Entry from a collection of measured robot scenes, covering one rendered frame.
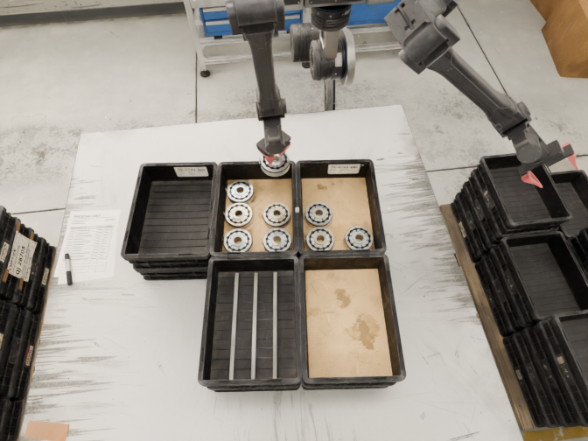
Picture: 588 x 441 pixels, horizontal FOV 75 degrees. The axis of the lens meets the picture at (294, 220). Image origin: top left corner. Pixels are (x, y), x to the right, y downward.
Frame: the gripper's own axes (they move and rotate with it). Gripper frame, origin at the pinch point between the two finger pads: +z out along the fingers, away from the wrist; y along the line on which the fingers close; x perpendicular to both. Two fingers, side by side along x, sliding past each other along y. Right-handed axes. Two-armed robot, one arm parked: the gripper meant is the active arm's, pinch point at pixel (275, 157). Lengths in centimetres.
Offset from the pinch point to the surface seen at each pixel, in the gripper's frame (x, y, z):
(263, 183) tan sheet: 7.0, -0.9, 22.5
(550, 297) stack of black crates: -111, 67, 67
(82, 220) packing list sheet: 55, -62, 35
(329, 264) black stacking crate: -36.6, -10.2, 17.3
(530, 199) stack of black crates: -77, 100, 57
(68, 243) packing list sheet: 49, -72, 35
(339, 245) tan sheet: -33.3, -0.3, 21.8
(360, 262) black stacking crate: -44.1, -2.4, 16.3
